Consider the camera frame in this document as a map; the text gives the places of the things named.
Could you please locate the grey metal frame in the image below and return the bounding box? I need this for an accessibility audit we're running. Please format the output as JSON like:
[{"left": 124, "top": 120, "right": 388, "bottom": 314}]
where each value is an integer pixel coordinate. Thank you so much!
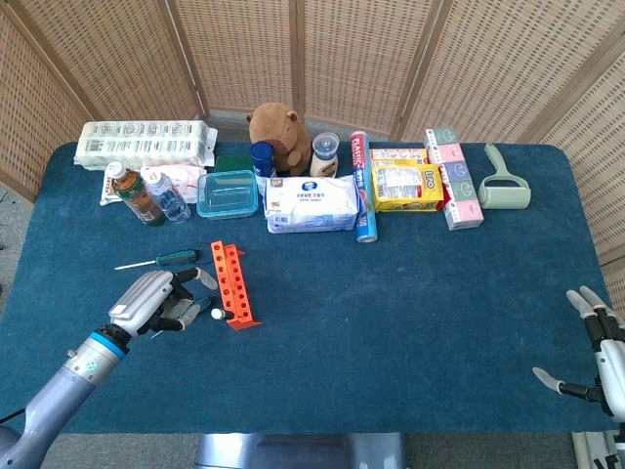
[{"left": 570, "top": 430, "right": 625, "bottom": 469}]

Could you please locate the white printed roll pack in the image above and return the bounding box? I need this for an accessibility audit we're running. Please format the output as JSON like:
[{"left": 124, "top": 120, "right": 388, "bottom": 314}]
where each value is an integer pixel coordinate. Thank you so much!
[{"left": 73, "top": 119, "right": 219, "bottom": 171}]

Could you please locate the clear blue-rimmed food container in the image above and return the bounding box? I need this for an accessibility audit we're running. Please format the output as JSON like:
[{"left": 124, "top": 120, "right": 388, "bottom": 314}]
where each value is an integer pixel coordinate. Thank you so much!
[{"left": 195, "top": 169, "right": 260, "bottom": 222}]

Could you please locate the brown capybara plush toy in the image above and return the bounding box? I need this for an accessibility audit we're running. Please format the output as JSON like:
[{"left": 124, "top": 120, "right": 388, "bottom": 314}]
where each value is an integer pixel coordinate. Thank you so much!
[{"left": 245, "top": 102, "right": 313, "bottom": 177}]

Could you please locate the white blue wet wipes pack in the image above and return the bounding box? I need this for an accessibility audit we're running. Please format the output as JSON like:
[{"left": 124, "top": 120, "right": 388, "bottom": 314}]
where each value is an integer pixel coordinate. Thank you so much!
[{"left": 263, "top": 174, "right": 365, "bottom": 235}]

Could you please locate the rattan folding screen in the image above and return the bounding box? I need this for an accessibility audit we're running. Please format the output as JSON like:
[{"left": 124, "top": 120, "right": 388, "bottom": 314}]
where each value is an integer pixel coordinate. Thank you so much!
[{"left": 0, "top": 0, "right": 625, "bottom": 314}]

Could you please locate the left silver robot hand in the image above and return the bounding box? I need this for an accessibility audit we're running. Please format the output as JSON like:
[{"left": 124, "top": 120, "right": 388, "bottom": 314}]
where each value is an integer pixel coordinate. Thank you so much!
[{"left": 107, "top": 267, "right": 220, "bottom": 339}]

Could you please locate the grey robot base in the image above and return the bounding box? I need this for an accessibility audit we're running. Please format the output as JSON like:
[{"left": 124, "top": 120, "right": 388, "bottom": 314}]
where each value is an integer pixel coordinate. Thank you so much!
[{"left": 194, "top": 432, "right": 407, "bottom": 469}]

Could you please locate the blue plastic wrap roll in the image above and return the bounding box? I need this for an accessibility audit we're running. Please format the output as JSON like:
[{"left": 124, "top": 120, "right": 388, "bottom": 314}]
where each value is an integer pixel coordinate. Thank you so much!
[{"left": 349, "top": 129, "right": 380, "bottom": 244}]

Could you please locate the orange test tube rack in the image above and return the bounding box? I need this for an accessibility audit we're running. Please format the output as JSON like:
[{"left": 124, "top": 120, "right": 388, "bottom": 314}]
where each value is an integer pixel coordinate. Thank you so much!
[{"left": 210, "top": 239, "right": 263, "bottom": 332}]

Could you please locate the yellow Lipo snack bag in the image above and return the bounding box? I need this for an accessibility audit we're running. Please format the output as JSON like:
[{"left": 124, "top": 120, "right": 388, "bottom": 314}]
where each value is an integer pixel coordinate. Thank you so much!
[{"left": 371, "top": 163, "right": 445, "bottom": 214}]

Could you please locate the blue felt table cover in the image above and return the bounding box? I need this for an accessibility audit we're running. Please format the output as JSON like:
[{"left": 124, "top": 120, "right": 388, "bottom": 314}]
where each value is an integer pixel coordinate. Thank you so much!
[{"left": 0, "top": 141, "right": 621, "bottom": 436}]

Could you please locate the pastel tissue box pack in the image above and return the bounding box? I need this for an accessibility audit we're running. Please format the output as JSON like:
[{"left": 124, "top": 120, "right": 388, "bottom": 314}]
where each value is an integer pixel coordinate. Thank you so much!
[{"left": 422, "top": 127, "right": 485, "bottom": 232}]

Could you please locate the blue white spray can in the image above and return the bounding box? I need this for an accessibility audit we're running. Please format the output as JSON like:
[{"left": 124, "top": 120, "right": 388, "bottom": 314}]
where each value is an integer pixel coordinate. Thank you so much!
[{"left": 249, "top": 140, "right": 277, "bottom": 196}]

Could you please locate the dark green box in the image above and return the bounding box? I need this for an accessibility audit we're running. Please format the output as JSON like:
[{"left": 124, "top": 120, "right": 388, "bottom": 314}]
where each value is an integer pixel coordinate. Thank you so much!
[{"left": 213, "top": 154, "right": 255, "bottom": 173}]

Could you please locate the pale green lint roller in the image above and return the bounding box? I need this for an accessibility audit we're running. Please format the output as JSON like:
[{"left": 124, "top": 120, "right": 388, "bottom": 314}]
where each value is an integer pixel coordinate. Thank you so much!
[{"left": 477, "top": 143, "right": 532, "bottom": 211}]

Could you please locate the large green-handled screwdriver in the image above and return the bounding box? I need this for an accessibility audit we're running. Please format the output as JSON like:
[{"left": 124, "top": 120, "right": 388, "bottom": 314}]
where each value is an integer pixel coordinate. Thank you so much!
[{"left": 114, "top": 248, "right": 202, "bottom": 271}]

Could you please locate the cream bottle with clear cap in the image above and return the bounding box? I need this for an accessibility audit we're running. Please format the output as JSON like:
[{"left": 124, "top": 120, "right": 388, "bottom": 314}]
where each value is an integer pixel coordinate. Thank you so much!
[{"left": 309, "top": 131, "right": 341, "bottom": 179}]

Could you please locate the clear water bottle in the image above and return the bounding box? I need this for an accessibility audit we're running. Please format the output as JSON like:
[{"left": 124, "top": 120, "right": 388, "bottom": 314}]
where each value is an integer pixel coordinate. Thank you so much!
[{"left": 141, "top": 167, "right": 192, "bottom": 226}]

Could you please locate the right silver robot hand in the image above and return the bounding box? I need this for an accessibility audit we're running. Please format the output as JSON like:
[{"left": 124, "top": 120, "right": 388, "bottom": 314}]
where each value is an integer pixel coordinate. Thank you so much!
[{"left": 531, "top": 285, "right": 625, "bottom": 424}]

